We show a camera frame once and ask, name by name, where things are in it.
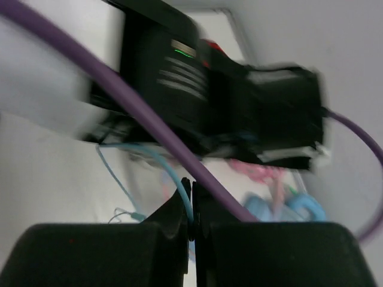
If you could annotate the pink headphones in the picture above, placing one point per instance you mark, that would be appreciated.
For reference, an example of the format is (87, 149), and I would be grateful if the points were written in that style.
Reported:
(270, 176)

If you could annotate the aluminium table edge rail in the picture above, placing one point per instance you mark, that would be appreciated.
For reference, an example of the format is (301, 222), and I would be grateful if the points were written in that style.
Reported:
(241, 36)

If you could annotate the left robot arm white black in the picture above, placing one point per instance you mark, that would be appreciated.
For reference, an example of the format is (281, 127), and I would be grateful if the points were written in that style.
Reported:
(125, 96)

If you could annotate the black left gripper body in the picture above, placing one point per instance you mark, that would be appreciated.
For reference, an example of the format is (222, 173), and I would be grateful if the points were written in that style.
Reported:
(271, 115)

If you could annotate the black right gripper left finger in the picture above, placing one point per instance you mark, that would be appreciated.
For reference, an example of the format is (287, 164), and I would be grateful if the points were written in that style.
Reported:
(151, 253)

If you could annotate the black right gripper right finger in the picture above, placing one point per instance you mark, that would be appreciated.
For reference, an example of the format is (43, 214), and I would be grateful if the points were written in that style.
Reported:
(229, 252)

